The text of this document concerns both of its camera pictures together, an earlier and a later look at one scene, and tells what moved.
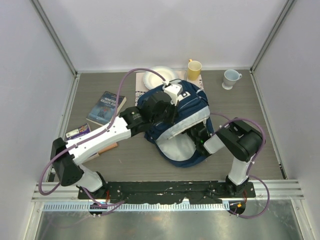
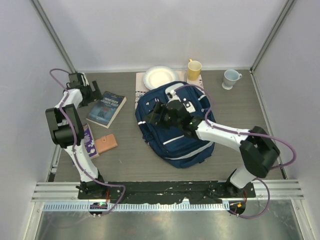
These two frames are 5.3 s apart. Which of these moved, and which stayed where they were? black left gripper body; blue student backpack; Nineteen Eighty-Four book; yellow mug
Moved: black left gripper body
Stayed: blue student backpack; Nineteen Eighty-Four book; yellow mug
